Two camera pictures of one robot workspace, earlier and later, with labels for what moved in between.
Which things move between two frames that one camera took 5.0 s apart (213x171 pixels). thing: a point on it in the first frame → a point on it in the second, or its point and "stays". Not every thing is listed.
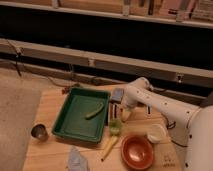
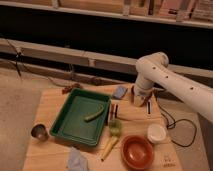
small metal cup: [39, 131] stays
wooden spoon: [114, 126] stays
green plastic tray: [83, 115] stays
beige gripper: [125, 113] → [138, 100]
